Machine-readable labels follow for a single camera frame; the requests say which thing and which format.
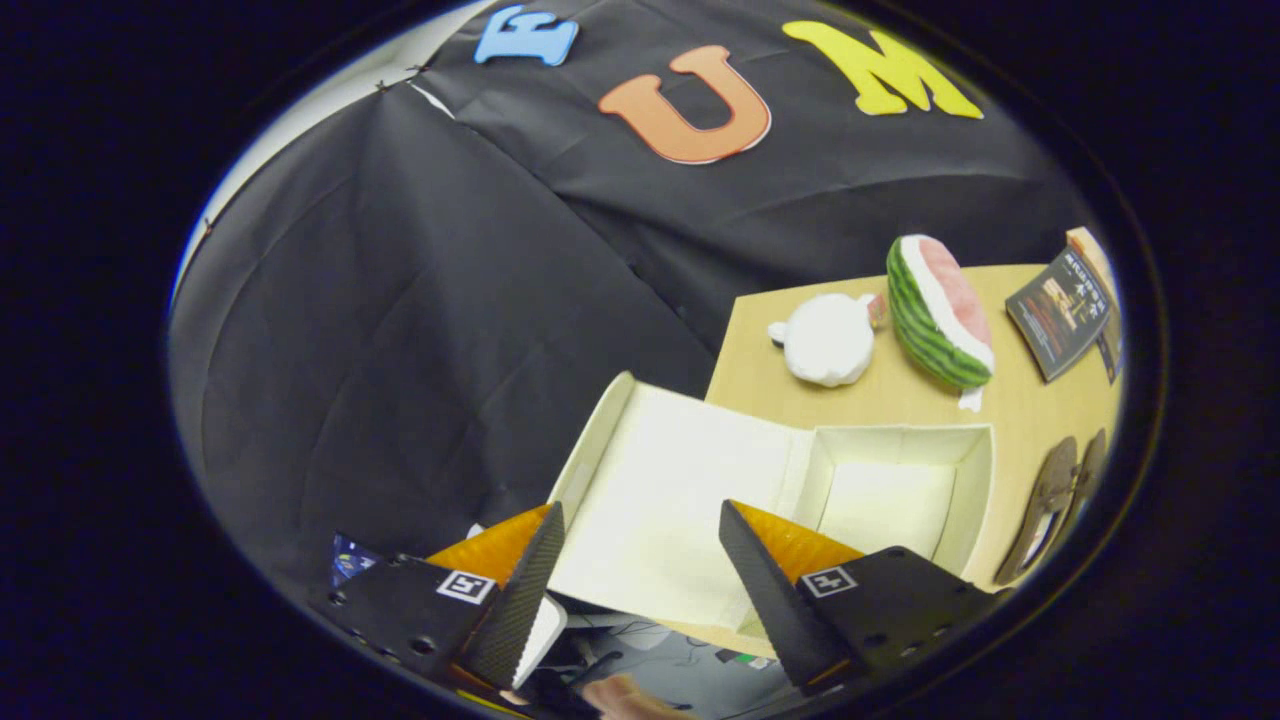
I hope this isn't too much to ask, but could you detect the white storage box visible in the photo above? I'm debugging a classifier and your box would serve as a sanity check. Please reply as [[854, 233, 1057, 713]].
[[548, 372, 997, 643]]

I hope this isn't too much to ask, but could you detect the beige cover book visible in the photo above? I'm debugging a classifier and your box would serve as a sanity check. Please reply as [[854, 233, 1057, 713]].
[[1065, 226, 1121, 301]]

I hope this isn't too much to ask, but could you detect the white flat device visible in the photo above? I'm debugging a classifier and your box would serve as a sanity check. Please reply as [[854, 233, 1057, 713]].
[[512, 595, 569, 693]]

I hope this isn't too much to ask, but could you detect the blue spine book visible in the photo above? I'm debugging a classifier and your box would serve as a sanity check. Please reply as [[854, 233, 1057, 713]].
[[1098, 310, 1127, 387]]

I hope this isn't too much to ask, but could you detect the brown fuzzy shoe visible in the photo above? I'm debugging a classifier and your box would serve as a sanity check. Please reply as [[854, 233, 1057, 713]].
[[995, 436, 1080, 587], [1062, 429, 1110, 541]]

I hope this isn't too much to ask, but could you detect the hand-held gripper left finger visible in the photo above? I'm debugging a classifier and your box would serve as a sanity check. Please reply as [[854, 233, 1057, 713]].
[[310, 502, 566, 701]]

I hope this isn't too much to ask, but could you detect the blue printed packet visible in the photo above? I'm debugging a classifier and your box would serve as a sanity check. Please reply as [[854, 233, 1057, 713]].
[[331, 533, 387, 588]]

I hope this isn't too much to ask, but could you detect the white round plush toy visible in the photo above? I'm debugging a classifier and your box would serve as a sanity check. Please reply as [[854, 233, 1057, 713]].
[[767, 292, 880, 389]]

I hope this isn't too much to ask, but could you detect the black paperback book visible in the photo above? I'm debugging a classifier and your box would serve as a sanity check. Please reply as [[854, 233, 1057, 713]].
[[1005, 245, 1116, 385]]

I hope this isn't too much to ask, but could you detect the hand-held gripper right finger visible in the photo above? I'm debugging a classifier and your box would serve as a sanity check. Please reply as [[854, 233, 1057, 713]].
[[718, 500, 1011, 698]]

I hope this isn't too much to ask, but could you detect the black backdrop cloth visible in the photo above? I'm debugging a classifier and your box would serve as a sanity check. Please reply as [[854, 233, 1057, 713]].
[[168, 0, 1091, 601]]

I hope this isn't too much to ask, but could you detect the watermelon slice plush toy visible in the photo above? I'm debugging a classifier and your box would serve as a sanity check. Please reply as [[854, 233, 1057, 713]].
[[886, 234, 997, 412]]

